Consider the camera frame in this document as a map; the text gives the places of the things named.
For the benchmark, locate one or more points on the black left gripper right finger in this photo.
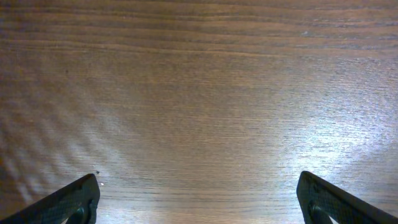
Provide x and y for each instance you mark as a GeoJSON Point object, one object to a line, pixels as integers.
{"type": "Point", "coordinates": [323, 202]}

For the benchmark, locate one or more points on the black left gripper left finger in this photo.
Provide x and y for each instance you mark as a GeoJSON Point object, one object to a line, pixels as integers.
{"type": "Point", "coordinates": [74, 203]}

